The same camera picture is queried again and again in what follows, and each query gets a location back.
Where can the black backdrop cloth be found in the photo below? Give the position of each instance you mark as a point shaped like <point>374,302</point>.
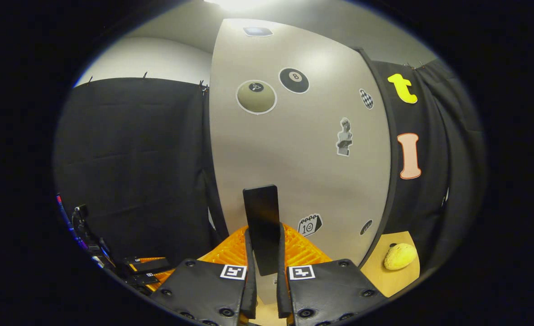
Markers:
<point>131,163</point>

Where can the yellow fuzzy ball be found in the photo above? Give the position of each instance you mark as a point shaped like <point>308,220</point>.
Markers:
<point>400,256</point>

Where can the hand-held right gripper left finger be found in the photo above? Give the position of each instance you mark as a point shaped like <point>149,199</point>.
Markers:
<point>250,290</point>

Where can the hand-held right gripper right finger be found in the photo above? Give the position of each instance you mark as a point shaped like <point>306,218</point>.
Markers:
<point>283,294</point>

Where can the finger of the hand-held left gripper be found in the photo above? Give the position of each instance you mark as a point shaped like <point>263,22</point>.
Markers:
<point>151,265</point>
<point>142,280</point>

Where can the large ceiling light panel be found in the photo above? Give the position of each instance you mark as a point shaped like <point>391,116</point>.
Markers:
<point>239,3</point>

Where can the beige cabinet door with stickers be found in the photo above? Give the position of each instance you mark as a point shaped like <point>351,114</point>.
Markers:
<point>294,172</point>

